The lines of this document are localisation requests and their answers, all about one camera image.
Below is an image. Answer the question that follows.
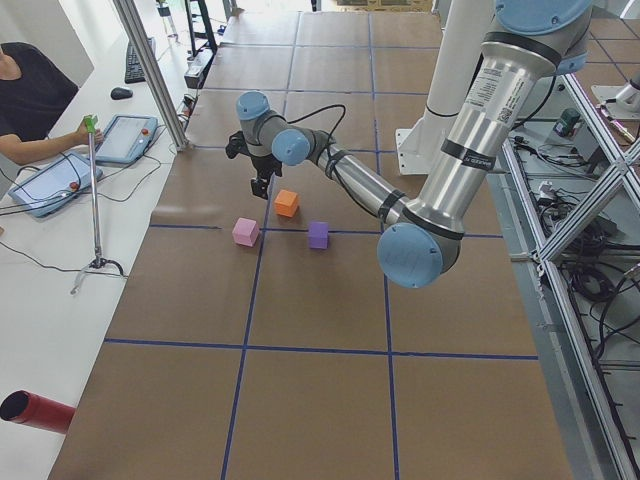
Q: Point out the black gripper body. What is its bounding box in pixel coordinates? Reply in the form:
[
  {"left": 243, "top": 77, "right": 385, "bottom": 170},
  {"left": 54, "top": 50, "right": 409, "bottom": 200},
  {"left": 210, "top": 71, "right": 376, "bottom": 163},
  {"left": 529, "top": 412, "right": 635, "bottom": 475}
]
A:
[{"left": 251, "top": 154, "right": 282, "bottom": 184}]

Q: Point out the orange foam cube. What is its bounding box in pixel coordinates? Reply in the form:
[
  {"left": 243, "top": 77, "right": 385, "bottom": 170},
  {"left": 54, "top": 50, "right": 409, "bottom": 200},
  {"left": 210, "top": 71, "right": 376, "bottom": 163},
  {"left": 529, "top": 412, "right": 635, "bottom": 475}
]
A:
[{"left": 274, "top": 189, "right": 299, "bottom": 218}]

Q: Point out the pink foam cube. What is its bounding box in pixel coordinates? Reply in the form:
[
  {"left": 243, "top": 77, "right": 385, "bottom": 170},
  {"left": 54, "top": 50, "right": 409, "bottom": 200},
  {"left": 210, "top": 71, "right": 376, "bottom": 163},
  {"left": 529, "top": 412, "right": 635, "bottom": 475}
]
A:
[{"left": 232, "top": 217, "right": 260, "bottom": 247}]

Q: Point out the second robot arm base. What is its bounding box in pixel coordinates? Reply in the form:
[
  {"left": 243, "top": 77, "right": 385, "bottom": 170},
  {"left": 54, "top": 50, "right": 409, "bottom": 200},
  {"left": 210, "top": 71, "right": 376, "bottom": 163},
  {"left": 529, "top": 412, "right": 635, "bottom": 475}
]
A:
[{"left": 591, "top": 72, "right": 639, "bottom": 121}]

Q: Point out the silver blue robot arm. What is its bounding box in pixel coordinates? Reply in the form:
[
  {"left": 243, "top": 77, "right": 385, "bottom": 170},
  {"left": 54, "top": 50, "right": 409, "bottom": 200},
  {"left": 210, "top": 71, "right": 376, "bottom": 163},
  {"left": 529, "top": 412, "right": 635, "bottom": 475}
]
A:
[{"left": 226, "top": 1, "right": 592, "bottom": 288}]

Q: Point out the purple foam cube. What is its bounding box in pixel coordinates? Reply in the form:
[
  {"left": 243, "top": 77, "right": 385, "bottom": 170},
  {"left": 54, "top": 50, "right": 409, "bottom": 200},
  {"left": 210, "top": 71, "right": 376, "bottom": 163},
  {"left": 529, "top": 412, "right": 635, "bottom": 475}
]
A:
[{"left": 307, "top": 221, "right": 329, "bottom": 250}]

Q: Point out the far blue teach pendant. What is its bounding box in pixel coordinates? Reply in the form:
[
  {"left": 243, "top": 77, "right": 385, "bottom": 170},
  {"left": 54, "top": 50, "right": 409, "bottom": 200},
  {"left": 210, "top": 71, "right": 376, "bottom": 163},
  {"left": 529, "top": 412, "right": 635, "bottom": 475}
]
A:
[{"left": 95, "top": 114, "right": 158, "bottom": 166}]

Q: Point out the blue teach pendant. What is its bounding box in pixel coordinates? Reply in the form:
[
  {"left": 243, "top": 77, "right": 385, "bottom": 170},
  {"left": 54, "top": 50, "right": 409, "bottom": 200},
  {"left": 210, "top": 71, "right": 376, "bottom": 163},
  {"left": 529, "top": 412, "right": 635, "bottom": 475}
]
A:
[
  {"left": 8, "top": 153, "right": 91, "bottom": 218},
  {"left": 95, "top": 114, "right": 158, "bottom": 166}
]

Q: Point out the black keyboard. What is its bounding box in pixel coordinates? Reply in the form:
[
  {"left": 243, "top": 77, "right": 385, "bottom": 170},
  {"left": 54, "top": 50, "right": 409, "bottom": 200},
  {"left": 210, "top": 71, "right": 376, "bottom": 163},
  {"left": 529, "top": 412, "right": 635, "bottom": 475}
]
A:
[{"left": 124, "top": 42, "right": 145, "bottom": 84}]

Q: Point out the black computer mouse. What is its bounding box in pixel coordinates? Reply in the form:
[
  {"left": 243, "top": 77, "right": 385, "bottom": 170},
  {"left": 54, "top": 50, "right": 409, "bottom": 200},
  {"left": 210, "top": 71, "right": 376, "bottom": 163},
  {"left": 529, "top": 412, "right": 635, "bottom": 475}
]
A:
[{"left": 110, "top": 87, "right": 133, "bottom": 100}]

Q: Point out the near blue teach pendant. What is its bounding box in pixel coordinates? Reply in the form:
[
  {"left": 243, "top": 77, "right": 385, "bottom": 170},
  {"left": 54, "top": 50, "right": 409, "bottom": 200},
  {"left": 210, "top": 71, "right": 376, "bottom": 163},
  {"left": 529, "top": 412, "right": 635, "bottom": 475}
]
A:
[{"left": 8, "top": 153, "right": 91, "bottom": 218}]

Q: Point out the person in black shirt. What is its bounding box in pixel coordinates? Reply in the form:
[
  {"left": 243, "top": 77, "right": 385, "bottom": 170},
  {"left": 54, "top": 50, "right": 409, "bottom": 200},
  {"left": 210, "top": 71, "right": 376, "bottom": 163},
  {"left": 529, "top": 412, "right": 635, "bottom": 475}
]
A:
[{"left": 1, "top": 42, "right": 89, "bottom": 165}]

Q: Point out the red cylinder tube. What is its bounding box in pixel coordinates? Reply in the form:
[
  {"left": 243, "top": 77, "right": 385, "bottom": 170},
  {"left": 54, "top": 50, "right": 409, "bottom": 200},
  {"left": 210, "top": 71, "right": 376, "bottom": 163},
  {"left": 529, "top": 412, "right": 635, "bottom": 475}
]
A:
[{"left": 1, "top": 390, "right": 76, "bottom": 434}]

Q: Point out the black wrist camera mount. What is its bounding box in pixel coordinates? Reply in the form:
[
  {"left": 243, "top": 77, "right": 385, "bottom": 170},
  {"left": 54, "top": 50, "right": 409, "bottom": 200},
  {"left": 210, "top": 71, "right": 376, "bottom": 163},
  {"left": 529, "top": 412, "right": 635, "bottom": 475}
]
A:
[{"left": 225, "top": 130, "right": 250, "bottom": 159}]

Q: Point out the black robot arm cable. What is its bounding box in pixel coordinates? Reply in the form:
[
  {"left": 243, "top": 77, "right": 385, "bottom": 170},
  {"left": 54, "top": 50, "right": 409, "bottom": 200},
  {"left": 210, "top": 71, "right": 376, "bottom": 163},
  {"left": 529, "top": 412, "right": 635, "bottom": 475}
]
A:
[{"left": 287, "top": 103, "right": 348, "bottom": 166}]

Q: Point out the reacher grabber stick green handle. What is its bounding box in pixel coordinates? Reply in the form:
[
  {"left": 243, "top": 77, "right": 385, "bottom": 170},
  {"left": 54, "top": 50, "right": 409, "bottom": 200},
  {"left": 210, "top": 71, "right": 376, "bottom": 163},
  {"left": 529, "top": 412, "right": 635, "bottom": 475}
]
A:
[{"left": 70, "top": 115, "right": 125, "bottom": 295}]

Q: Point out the grey aluminium frame post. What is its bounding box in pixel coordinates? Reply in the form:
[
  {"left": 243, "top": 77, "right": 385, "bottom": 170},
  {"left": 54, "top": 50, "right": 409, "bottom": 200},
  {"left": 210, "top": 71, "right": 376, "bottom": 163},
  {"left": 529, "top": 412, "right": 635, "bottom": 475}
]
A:
[{"left": 113, "top": 0, "right": 189, "bottom": 152}]

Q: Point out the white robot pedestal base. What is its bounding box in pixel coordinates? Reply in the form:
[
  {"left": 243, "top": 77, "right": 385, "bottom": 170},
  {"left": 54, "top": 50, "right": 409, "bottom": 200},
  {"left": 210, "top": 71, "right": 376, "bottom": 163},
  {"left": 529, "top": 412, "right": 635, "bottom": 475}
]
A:
[{"left": 396, "top": 0, "right": 494, "bottom": 175}]

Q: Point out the aluminium frame rail right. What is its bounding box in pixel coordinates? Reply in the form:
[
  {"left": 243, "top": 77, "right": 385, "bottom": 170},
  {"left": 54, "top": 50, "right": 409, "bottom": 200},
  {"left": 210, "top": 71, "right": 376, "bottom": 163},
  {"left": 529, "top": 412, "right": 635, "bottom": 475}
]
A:
[{"left": 499, "top": 75, "right": 639, "bottom": 479}]

